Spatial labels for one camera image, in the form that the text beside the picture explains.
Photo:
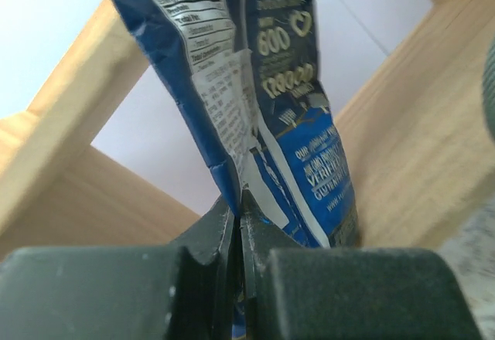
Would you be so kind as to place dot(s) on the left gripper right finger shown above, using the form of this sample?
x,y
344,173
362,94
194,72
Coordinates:
x,y
356,297

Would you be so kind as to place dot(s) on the wooden shelf unit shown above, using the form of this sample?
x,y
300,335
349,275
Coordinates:
x,y
419,154

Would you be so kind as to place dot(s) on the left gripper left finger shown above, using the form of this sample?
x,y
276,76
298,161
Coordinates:
x,y
108,293

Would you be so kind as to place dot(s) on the dark green tote bag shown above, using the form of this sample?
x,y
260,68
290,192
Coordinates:
x,y
488,90

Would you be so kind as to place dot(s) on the blue chips bag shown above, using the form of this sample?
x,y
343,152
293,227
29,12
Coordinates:
x,y
245,77

